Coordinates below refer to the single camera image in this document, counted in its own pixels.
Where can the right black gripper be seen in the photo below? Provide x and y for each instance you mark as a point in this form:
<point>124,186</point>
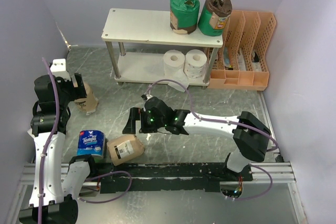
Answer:
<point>130,128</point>

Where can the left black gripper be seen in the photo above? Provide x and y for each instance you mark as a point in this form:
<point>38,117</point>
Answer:
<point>76,92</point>

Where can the beige roll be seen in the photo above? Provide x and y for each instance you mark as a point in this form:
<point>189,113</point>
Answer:
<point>88,104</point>

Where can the beige roll cloud print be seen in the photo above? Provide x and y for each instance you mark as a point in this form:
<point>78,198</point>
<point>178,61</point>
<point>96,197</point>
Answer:
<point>124,149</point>

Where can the plain white toilet roll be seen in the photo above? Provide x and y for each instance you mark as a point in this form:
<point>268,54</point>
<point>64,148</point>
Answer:
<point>173,61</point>

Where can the white roll pink dots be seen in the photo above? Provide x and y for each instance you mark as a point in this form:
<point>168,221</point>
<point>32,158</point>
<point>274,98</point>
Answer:
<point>195,63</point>

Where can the green brown roll orange label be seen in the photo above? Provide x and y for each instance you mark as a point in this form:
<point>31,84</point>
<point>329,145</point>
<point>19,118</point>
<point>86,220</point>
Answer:
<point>214,17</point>

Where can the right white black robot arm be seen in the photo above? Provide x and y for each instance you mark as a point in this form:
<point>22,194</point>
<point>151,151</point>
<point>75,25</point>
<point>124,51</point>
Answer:
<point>249,134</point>

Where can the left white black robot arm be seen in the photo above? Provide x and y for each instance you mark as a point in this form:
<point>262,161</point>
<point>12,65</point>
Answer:
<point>54,199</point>

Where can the white two-tier shelf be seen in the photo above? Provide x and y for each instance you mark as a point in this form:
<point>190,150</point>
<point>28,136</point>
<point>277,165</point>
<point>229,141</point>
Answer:
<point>149,27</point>

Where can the blue Tempo wrapped roll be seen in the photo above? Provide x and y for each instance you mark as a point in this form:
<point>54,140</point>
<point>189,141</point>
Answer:
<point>91,142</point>

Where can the orange plastic file organizer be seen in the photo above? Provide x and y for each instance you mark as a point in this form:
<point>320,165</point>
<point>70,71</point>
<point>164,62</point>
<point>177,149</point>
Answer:
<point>240,63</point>

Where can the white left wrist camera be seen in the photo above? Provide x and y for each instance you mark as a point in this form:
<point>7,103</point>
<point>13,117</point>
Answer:
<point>58,69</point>

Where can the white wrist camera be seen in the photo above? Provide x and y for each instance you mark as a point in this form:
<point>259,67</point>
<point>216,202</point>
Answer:
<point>146,96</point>
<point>58,69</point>

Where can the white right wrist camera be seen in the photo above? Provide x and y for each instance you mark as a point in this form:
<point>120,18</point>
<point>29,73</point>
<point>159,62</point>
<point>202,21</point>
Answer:
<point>146,96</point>

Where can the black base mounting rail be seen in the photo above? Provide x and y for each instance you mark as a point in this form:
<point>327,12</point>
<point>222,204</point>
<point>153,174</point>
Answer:
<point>177,176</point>

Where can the aluminium frame rail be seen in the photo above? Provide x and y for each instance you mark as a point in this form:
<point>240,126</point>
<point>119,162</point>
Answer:
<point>281,173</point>

